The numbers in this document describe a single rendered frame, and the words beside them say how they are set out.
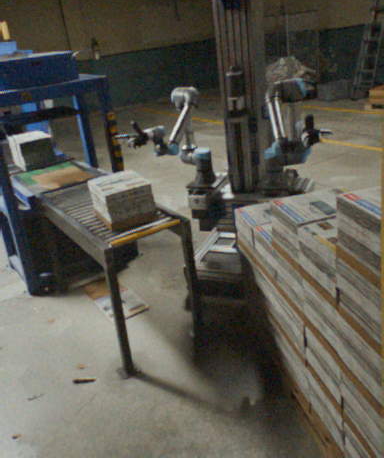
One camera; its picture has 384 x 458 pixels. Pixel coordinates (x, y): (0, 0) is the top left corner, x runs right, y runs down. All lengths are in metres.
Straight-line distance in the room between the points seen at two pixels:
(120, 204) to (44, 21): 9.06
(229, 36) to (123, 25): 9.05
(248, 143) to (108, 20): 9.09
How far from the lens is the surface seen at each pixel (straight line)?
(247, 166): 3.34
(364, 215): 1.55
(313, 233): 1.94
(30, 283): 4.10
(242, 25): 3.27
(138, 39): 12.40
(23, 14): 11.52
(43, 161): 4.62
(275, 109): 3.02
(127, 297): 3.75
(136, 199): 2.83
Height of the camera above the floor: 1.88
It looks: 20 degrees down
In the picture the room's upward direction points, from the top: 7 degrees counter-clockwise
